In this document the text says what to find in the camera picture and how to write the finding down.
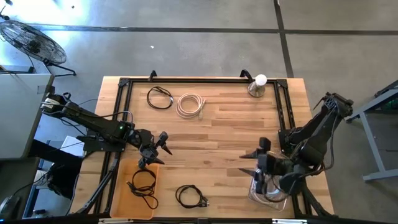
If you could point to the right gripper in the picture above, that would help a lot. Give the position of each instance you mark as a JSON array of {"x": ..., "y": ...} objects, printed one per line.
[{"x": 275, "y": 165}]

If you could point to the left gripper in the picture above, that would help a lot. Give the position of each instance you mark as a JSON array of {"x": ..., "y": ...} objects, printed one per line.
[{"x": 148, "y": 151}]

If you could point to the clear plastic bin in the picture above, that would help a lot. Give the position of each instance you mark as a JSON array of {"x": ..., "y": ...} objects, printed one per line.
[{"x": 264, "y": 205}]

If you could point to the white paper sheet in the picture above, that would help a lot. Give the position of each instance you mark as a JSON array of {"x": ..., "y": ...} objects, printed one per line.
[{"x": 73, "y": 147}]

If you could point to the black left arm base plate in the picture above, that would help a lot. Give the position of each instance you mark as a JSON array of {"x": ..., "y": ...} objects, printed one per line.
[{"x": 93, "y": 145}]

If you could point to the silver metal bracket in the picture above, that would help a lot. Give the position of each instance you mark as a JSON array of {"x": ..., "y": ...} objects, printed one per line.
[
  {"x": 289, "y": 221},
  {"x": 116, "y": 220}
]

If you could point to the white bulb metal lamp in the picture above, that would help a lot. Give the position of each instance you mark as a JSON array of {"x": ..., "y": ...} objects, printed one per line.
[{"x": 256, "y": 88}]

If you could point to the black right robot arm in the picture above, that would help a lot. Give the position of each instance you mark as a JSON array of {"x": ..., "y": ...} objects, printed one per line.
[{"x": 317, "y": 140}]

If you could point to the black aluminium table frame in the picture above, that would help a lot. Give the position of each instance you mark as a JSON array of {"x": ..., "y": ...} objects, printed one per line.
[{"x": 202, "y": 80}]

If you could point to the orange plastic bin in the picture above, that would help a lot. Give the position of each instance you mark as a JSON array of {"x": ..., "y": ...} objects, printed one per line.
[{"x": 121, "y": 205}]

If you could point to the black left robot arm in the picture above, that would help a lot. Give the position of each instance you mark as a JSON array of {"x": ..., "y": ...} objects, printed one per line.
[{"x": 93, "y": 123}]

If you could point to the grey cabinet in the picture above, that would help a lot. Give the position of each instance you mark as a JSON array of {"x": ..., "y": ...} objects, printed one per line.
[{"x": 21, "y": 118}]

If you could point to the black floor fan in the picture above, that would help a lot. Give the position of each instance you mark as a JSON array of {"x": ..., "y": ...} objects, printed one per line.
[{"x": 34, "y": 43}]

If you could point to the grey metal stand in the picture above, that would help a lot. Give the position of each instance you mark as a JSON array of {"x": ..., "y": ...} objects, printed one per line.
[{"x": 382, "y": 175}]

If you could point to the black curved frame hook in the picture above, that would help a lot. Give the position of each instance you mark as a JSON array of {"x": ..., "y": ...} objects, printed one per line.
[
  {"x": 152, "y": 75},
  {"x": 246, "y": 74}
]

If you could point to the dark floor equipment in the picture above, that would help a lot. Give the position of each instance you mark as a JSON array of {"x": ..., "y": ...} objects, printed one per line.
[{"x": 62, "y": 180}]

